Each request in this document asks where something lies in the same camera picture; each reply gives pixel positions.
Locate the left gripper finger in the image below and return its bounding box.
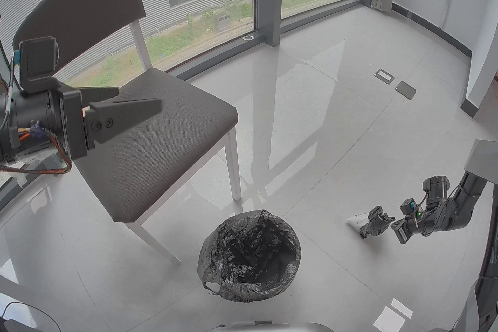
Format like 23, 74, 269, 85
80, 86, 120, 105
83, 98, 163, 144

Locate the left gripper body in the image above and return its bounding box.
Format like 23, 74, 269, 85
7, 87, 96, 161

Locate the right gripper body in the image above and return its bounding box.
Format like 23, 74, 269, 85
391, 219, 425, 245

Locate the black plastic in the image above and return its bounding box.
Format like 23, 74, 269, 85
359, 206, 396, 240

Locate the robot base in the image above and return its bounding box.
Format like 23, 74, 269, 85
205, 319, 340, 332

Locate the black plastic bag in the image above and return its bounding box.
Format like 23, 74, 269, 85
197, 209, 302, 303

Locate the grey chair with white legs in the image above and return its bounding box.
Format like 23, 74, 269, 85
12, 0, 243, 266

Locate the crumpled white paper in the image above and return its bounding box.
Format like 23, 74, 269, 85
346, 212, 370, 234

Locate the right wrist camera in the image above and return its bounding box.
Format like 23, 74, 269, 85
401, 198, 424, 221

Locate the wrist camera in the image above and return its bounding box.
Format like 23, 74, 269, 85
401, 198, 424, 221
13, 37, 60, 94

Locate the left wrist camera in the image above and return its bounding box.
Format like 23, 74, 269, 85
13, 37, 60, 94

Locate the black cable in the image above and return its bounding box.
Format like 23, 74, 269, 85
0, 301, 60, 332

